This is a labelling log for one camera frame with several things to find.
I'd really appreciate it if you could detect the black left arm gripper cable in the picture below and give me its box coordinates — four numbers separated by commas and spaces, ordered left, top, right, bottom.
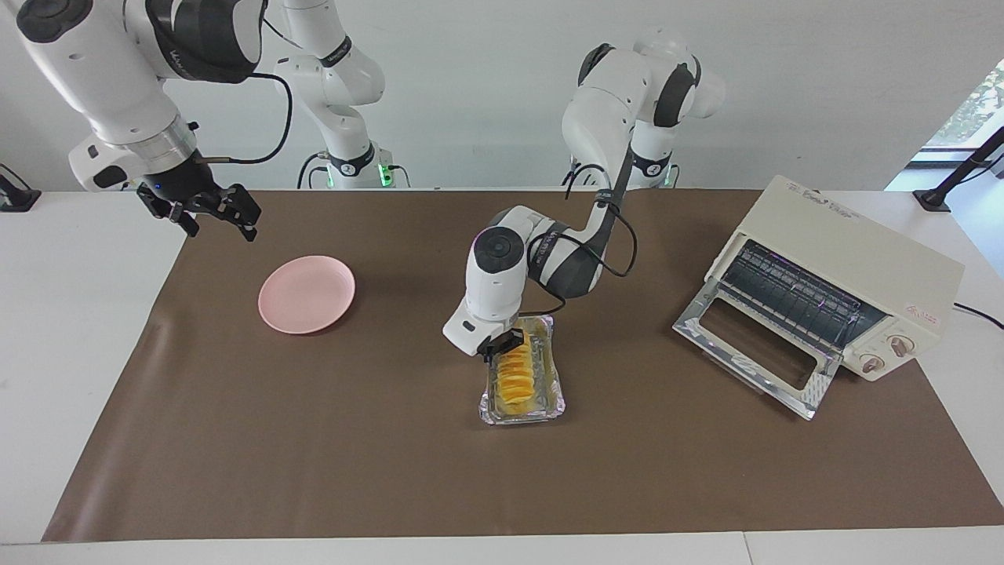
522, 161, 640, 316

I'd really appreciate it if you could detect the metal oven wire rack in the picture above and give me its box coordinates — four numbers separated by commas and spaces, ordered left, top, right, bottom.
718, 239, 892, 354

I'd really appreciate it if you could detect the cream toaster oven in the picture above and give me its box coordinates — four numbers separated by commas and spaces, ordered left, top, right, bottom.
704, 174, 966, 383

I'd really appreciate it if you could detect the brown table mat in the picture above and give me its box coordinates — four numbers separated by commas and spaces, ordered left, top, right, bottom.
42, 188, 1004, 542

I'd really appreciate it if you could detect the black right arm gripper cable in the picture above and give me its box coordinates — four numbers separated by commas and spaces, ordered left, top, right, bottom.
195, 72, 294, 166

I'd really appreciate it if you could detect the window with green view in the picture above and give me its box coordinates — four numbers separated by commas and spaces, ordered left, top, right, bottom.
926, 59, 1004, 151

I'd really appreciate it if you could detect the silver aluminium foil tray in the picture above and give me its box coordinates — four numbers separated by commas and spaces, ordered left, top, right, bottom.
478, 314, 566, 427

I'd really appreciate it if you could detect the glass oven door, silver frame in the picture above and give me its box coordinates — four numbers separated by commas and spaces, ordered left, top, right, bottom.
672, 279, 845, 421

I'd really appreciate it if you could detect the black arm gripper cable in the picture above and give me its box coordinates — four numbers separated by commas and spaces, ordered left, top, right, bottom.
195, 72, 294, 166
522, 161, 640, 316

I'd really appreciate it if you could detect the yellow ridged bread loaf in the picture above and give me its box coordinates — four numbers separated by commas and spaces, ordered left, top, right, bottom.
496, 339, 543, 415

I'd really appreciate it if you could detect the black desk clamp stand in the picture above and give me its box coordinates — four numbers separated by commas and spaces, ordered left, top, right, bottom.
914, 126, 1004, 213
0, 163, 42, 213

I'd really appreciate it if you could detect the black right arm base cable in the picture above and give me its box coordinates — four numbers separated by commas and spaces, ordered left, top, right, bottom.
296, 151, 334, 190

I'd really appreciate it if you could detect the pink round plate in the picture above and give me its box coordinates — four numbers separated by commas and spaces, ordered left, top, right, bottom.
258, 255, 357, 336

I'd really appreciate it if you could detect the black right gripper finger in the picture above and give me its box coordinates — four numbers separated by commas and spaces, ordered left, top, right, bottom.
223, 184, 263, 242
138, 195, 201, 239

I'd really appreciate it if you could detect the black oven power cord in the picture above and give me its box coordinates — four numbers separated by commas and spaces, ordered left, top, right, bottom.
953, 302, 1004, 330

